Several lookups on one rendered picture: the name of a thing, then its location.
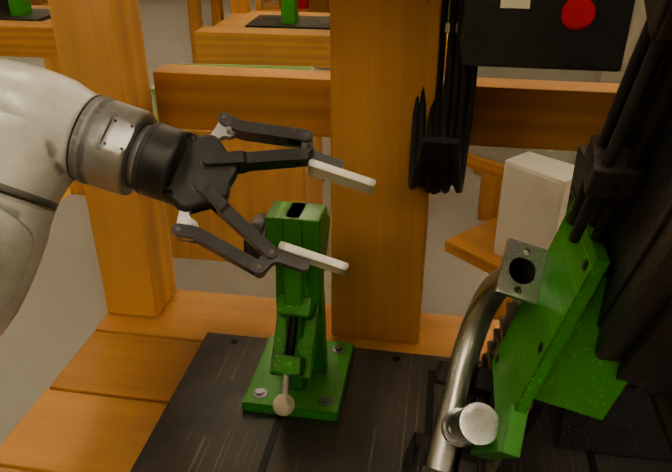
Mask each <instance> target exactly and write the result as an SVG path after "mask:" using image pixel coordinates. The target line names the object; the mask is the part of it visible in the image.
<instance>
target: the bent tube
mask: <svg viewBox="0 0 672 472"><path fill-rule="evenodd" d="M524 249H526V250H527V251H528V253H529V254H528V255H525V254H524V252H523V250H524ZM547 255H548V250H546V249H543V248H540V247H537V246H533V245H530V244H527V243H524V242H521V241H518V240H515V239H511V238H509V239H507V241H506V245H505V250H504V254H503V258H502V262H501V266H500V267H498V268H497V269H496V270H494V271H493V272H491V273H490V274H489V275H488V276H487V277H486V278H485V279H484V280H483V281H482V283H481V284H480V286H479V287H478V289H477V291H476V292H475V294H474V296H473V298H472V300H471V302H470V304H469V307H468V309H467V311H466V314H465V316H464V319H463V321H462V324H461V327H460V330H459V333H458V336H457V339H456V342H455V346H454V349H453V353H452V357H451V361H450V366H449V370H448V374H447V378H446V382H445V387H444V391H443V395H442V399H441V404H440V408H439V412H438V416H437V420H436V425H435V429H434V433H433V437H432V442H431V446H430V450H429V454H428V458H427V463H426V466H427V467H430V468H433V469H436V470H439V471H442V472H454V470H455V465H456V461H457V456H458V452H459V447H455V446H453V445H451V444H449V443H448V442H447V441H446V440H445V438H444V437H443V435H442V431H441V422H442V419H443V417H444V415H445V414H446V413H447V412H449V411H450V410H452V409H456V408H464V407H465V406H467V405H469V402H470V397H471V393H472V388H473V384H474V379H475V375H476V370H477V366H478V361H479V357H480V354H481V350H482V347H483V344H484V341H485V338H486V335H487V332H488V330H489V327H490V325H491V322H492V320H493V318H494V316H495V314H496V312H497V310H498V308H499V307H500V305H501V304H502V302H503V301H504V299H505V298H506V297H510V298H513V299H516V300H519V301H523V302H526V303H529V304H532V305H535V304H537V300H538V295H539V291H540V286H541V282H542V278H543V273H544V269H545V264H546V260H547ZM519 290H520V293H519V294H517V293H516V292H517V291H519Z"/></svg>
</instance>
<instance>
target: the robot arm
mask: <svg viewBox="0 0 672 472"><path fill-rule="evenodd" d="M218 120H219V122H218V124H217V126H216V127H215V129H214V130H213V132H212V134H211V135H210V134H208V135H196V134H193V133H191V132H188V131H185V130H182V129H179V128H176V127H173V126H170V125H167V124H164V123H161V122H159V123H157V120H156V118H155V116H154V115H153V114H152V113H151V112H150V111H147V110H144V109H141V108H138V107H135V106H132V105H129V104H126V103H123V102H120V101H117V100H115V99H114V98H111V97H104V96H102V95H100V94H97V93H95V92H93V91H92V90H90V89H88V88H87V87H85V86H84V85H83V84H81V83H80V82H78V81H76V80H74V79H71V78H69V77H67V76H65V75H62V74H59V73H56V72H54V71H51V70H48V69H45V68H41V67H38V66H34V65H30V64H26V63H22V62H17V61H12V60H7V59H2V58H0V336H1V335H2V333H3V332H4V331H5V330H6V329H7V327H8V326H9V325H10V323H11V322H12V320H13V319H14V317H15V316H16V314H17V313H18V311H19V309H20V307H21V306H22V303H23V301H24V299H25V297H26V295H27V293H28V291H29V289H30V286H31V284H32V282H33V280H34V277H35V275H36V272H37V270H38V268H39V265H40V262H41V260H42V257H43V254H44V251H45V248H46V245H47V242H48V239H49V233H50V228H51V224H52V221H53V218H54V215H55V212H56V211H54V210H56V209H57V207H58V205H59V203H60V201H61V199H62V197H63V196H64V194H65V193H66V191H67V190H68V188H69V187H70V185H71V184H72V183H73V181H74V180H77V181H78V182H80V183H83V184H89V185H92V186H95V187H98V188H101V189H104V190H107V191H110V192H113V193H116V194H119V195H122V196H126V195H130V194H131V193H133V192H134V191H135V192H136V193H138V194H141V195H144V196H147V197H150V198H153V199H156V200H159V201H162V202H165V203H168V204H171V205H173V206H174V207H176V208H177V209H178V211H179V214H178V218H177V223H176V224H174V225H173V227H172V232H173V234H174V235H175V237H176V238H177V239H178V240H179V241H183V242H189V243H195V244H199V245H200V246H202V247H204V248H206V249H207V250H209V251H211V252H213V253H215V254H216V255H218V256H220V257H222V258H223V259H225V260H227V261H229V262H231V263H232V264H234V265H236V266H238V267H239V268H241V269H243V270H245V271H247V272H248V273H250V274H252V275H254V276H255V277H257V278H262V277H264V276H265V275H266V273H267V271H268V270H269V269H270V268H271V267H272V266H274V265H281V266H284V267H287V268H290V269H293V270H296V271H299V272H302V273H304V272H308V269H309V266H310V265H312V266H315V267H318V268H321V269H324V270H327V271H330V272H333V273H336V274H339V275H342V276H344V275H345V274H346V272H347V269H348V266H349V265H348V263H346V262H343V261H340V260H337V259H334V258H331V257H328V256H325V255H322V254H319V253H316V252H313V251H310V250H307V249H304V248H301V247H298V246H295V245H292V244H289V243H286V242H283V241H281V242H280V243H279V246H278V249H277V248H276V247H275V246H274V245H273V244H272V243H270V242H269V241H268V240H267V239H266V238H265V237H264V236H263V235H262V234H261V233H260V232H259V231H258V230H256V229H255V228H254V227H253V226H252V225H251V224H250V223H249V222H248V221H247V220H246V219H245V218H244V217H242V216H241V215H240V214H239V213H238V212H237V211H236V210H235V209H234V208H233V207H232V206H231V205H230V204H229V203H228V202H227V200H228V198H229V195H230V188H231V186H232V185H233V183H234V182H235V180H236V178H237V174H244V173H247V172H250V171H261V170H273V169H285V168H297V167H308V175H311V176H314V177H317V178H320V179H323V180H326V181H329V182H332V183H335V184H338V185H341V186H344V187H347V188H350V189H353V190H356V191H359V192H362V193H365V194H369V195H370V194H372V192H373V189H374V186H375V184H376V181H375V179H372V178H369V177H366V176H363V175H360V174H357V173H354V172H351V171H347V170H344V169H343V168H344V162H343V161H342V160H340V159H337V158H334V157H331V156H328V155H325V154H322V153H319V152H317V151H316V150H315V149H314V146H313V132H312V131H310V130H306V129H300V128H293V127H286V126H279V125H272V124H265V123H258V122H251V121H244V120H240V119H238V118H236V117H234V116H232V115H230V114H228V113H226V112H222V113H220V114H219V116H218ZM234 138H237V139H240V140H244V141H251V142H258V143H265V144H272V145H279V146H286V147H293V148H291V149H278V150H266V151H254V152H245V151H230V152H228V151H227V150H226V149H225V147H224V146H223V144H222V143H221V141H222V140H225V139H227V140H233V139H234ZM25 200H26V201H25ZM28 201H29V202H28ZM31 202H32V203H31ZM34 203H35V204H34ZM37 204H38V205H37ZM40 205H41V206H40ZM43 206H44V207H43ZM46 207H47V208H46ZM48 208H50V209H48ZM51 209H53V210H51ZM208 209H211V210H212V211H213V212H214V213H216V214H217V215H218V216H219V217H220V218H221V219H222V220H224V221H225V222H226V223H227V224H228V225H229V226H230V227H231V228H233V229H234V230H235V231H236V232H237V233H238V234H239V235H240V236H241V237H242V238H243V239H244V240H245V241H246V242H248V243H249V244H250V245H251V246H252V247H253V248H254V249H255V250H256V251H257V252H258V253H259V254H260V255H261V257H260V258H259V260H258V259H256V258H254V257H253V256H251V255H249V254H247V253H245V252H244V251H242V250H240V249H238V248H236V247H235V246H233V245H231V244H229V243H228V242H226V241H224V240H222V239H220V238H219V237H217V236H215V235H213V234H211V233H210V232H208V231H206V230H204V229H202V228H200V227H199V226H198V223H197V222H196V221H195V220H194V219H192V218H191V217H190V215H191V214H194V213H198V212H201V211H205V210H208Z"/></svg>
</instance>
